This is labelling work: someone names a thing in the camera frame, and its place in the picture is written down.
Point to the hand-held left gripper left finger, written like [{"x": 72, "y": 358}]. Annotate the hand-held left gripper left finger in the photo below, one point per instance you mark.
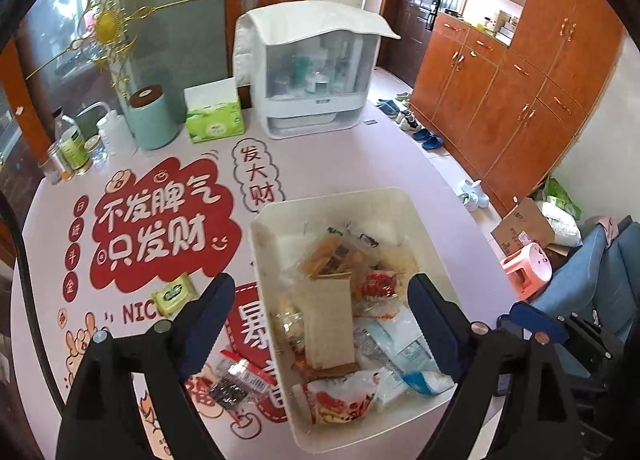
[{"x": 205, "y": 320}]

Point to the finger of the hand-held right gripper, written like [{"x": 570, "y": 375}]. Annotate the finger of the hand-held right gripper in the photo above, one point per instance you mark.
[
  {"x": 537, "y": 320},
  {"x": 595, "y": 380}
]

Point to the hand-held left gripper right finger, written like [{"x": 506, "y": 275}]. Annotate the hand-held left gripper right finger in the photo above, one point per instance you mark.
[{"x": 435, "y": 325}]

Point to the pile of binned snacks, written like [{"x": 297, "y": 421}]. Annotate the pile of binned snacks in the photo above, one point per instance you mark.
[{"x": 345, "y": 300}]

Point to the white plastic bin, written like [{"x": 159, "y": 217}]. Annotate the white plastic bin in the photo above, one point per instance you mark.
[{"x": 270, "y": 240}]

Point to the white red snack bag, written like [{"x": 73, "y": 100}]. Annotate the white red snack bag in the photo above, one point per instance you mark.
[{"x": 340, "y": 397}]

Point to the green small packet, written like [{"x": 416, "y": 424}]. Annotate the green small packet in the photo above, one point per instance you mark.
[{"x": 172, "y": 295}]

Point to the pink plastic stool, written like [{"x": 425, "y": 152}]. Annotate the pink plastic stool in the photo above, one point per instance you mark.
[{"x": 527, "y": 267}]

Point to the clear packet dark snack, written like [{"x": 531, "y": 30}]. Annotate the clear packet dark snack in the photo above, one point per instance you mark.
[{"x": 237, "y": 382}]

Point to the cardboard box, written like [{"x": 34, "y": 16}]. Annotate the cardboard box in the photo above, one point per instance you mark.
[{"x": 525, "y": 227}]

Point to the white stuffed bag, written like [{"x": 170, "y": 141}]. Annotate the white stuffed bag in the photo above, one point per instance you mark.
[{"x": 562, "y": 227}]

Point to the pink cloth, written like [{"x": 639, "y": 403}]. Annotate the pink cloth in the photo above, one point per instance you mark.
[{"x": 607, "y": 226}]

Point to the green plastic bag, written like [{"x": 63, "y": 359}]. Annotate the green plastic bag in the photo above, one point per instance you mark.
[{"x": 561, "y": 195}]

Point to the white sandal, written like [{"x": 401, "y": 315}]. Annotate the white sandal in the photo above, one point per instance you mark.
[
  {"x": 477, "y": 201},
  {"x": 469, "y": 187}
]

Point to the green tissue box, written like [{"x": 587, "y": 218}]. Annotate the green tissue box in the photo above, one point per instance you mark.
[{"x": 215, "y": 119}]

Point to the small lidded jar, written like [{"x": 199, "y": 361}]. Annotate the small lidded jar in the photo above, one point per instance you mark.
[{"x": 94, "y": 147}]

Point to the white plastic bottle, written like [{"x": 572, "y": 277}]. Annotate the white plastic bottle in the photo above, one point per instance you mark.
[{"x": 116, "y": 134}]

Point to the mint canister brown lid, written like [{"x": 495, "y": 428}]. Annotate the mint canister brown lid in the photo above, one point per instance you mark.
[{"x": 152, "y": 119}]

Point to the row of shoes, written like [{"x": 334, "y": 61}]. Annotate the row of shoes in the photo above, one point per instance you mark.
[{"x": 407, "y": 119}]

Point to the small jars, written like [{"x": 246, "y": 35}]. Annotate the small jars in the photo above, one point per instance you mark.
[{"x": 52, "y": 167}]

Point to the green label glass bottle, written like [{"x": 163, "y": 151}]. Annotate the green label glass bottle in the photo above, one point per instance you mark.
[{"x": 69, "y": 139}]

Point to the white cup storage cabinet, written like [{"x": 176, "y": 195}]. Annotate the white cup storage cabinet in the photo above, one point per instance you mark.
[{"x": 310, "y": 112}]

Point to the gold flower ornament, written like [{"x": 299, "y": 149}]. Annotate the gold flower ornament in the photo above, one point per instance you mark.
[{"x": 106, "y": 25}]

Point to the dark brown door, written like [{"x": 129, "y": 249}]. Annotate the dark brown door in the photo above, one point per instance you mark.
[{"x": 415, "y": 14}]

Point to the wooden wall cabinet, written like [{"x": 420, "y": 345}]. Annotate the wooden wall cabinet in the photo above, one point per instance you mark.
[{"x": 500, "y": 104}]

